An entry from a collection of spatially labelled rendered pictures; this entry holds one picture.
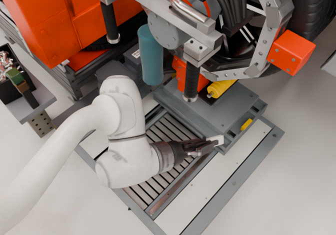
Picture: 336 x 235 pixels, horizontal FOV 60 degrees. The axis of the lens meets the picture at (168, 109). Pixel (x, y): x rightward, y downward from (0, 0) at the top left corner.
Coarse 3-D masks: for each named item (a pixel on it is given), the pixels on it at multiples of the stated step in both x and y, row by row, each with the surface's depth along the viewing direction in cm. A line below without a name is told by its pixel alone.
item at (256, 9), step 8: (248, 0) 89; (248, 8) 89; (256, 8) 87; (216, 24) 120; (248, 24) 95; (240, 32) 118; (248, 32) 95; (256, 32) 115; (224, 40) 106; (232, 40) 115; (240, 40) 114; (248, 40) 97; (256, 40) 95; (224, 48) 112; (232, 48) 111; (240, 48) 109; (248, 48) 106; (216, 56) 111; (224, 56) 109; (232, 56) 107; (240, 56) 104; (248, 56) 99
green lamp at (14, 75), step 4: (12, 68) 102; (8, 72) 101; (12, 72) 101; (16, 72) 101; (8, 76) 100; (12, 76) 100; (16, 76) 101; (20, 76) 102; (12, 80) 101; (16, 80) 102; (20, 80) 103
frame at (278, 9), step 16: (272, 0) 70; (288, 0) 72; (272, 16) 72; (288, 16) 74; (272, 32) 76; (176, 48) 113; (256, 48) 83; (208, 64) 111; (224, 64) 104; (240, 64) 98; (256, 64) 87
